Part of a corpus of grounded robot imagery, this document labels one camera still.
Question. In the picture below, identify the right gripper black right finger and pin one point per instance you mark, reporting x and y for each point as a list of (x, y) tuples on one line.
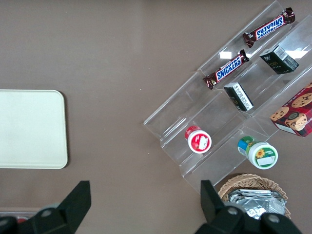
[(213, 207)]

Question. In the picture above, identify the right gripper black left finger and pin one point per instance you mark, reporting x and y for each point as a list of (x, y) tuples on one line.
[(73, 207)]

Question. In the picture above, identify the light wicker basket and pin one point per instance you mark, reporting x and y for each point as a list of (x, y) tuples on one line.
[(243, 180)]

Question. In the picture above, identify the cream plastic tray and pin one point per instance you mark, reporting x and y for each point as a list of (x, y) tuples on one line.
[(31, 129)]

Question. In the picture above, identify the stacked foil containers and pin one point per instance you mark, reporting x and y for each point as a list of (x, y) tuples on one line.
[(258, 200)]

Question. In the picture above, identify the clear acrylic bottle rack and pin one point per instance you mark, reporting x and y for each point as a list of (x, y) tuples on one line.
[(14, 210)]

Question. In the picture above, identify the red lidded small jar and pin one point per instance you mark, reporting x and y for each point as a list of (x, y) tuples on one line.
[(198, 142)]

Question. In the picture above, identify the green lidded sunflower jar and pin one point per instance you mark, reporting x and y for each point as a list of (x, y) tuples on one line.
[(263, 154)]

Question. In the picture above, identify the clear acrylic stepped shelf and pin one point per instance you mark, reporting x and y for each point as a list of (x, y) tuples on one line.
[(175, 117)]

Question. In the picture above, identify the small dark green box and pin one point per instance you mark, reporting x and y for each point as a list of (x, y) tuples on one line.
[(278, 62), (237, 97)]

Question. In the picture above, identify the red chocolate chip cookie box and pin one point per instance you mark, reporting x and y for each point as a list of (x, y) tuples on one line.
[(296, 112)]

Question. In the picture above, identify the Snickers chocolate bar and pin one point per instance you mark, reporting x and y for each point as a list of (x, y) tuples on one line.
[(269, 26), (228, 69)]

